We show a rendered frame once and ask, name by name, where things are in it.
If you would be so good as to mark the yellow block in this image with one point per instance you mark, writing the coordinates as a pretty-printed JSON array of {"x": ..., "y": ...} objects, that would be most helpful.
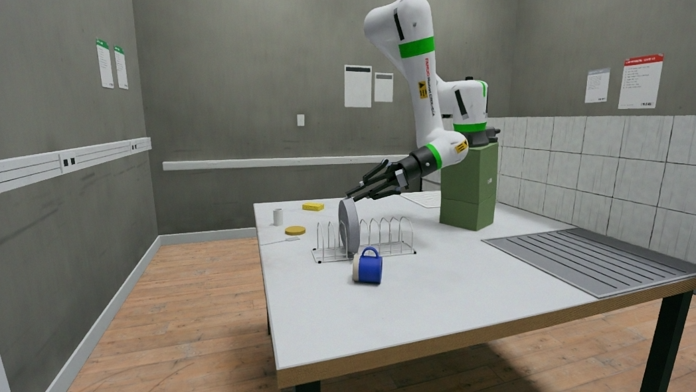
[{"x": 313, "y": 206}]

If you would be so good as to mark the white ribbed draining mat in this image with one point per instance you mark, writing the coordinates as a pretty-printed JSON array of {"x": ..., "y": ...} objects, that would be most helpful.
[{"x": 427, "y": 199}]

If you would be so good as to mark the blue mug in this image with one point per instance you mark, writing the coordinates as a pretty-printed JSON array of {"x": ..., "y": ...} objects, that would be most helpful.
[{"x": 368, "y": 268}]

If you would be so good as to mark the white tiled splashback wall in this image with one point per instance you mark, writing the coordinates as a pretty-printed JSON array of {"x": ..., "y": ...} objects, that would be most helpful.
[{"x": 632, "y": 178}]

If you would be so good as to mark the small white cup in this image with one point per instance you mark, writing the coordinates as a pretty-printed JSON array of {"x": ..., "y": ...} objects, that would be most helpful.
[{"x": 278, "y": 217}]

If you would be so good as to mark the yellow round disc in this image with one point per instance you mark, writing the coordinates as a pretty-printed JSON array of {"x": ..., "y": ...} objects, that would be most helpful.
[{"x": 295, "y": 230}]

